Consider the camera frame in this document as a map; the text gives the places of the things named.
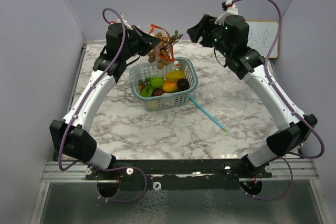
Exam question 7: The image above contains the small whiteboard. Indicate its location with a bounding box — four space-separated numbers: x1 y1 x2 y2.
247 20 279 58

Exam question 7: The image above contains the yellow toy fruit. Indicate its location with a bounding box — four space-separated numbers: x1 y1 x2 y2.
165 70 186 83

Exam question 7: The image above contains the blue zip clear bag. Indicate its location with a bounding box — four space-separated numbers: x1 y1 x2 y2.
188 95 263 133

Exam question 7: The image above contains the green leafy toy vegetable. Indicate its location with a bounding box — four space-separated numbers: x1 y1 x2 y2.
138 77 154 98

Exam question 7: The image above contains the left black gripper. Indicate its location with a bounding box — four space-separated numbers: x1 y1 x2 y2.
122 25 162 60

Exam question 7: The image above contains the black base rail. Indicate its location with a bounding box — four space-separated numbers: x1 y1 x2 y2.
86 159 272 191

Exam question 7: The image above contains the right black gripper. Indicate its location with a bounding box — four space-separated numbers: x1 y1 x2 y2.
185 15 230 58

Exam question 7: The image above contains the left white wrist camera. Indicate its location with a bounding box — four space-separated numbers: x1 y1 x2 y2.
110 12 132 30

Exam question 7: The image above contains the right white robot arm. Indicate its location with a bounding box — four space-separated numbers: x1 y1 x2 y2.
187 14 317 177

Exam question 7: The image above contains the teal plastic basket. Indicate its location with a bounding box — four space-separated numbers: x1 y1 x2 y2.
130 58 198 111

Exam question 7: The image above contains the orange zip clear bag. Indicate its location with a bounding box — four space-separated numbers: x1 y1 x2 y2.
146 23 181 70

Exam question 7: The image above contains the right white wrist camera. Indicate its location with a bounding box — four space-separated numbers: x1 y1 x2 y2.
215 0 238 25

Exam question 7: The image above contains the orange mango toy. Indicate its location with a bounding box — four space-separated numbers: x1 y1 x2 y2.
162 81 178 93

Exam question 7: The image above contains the brown longan bunch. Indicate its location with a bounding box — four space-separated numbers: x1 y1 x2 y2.
147 29 184 69

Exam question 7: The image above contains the green toy fruit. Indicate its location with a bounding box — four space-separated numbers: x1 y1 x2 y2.
150 77 164 89

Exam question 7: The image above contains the dark purple toy fruit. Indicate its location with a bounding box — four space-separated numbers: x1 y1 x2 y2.
176 78 190 91

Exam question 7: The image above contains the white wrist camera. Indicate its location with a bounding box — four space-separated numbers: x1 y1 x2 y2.
110 12 132 30
215 0 238 25

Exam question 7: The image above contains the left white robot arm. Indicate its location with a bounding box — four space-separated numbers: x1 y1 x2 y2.
49 23 161 179

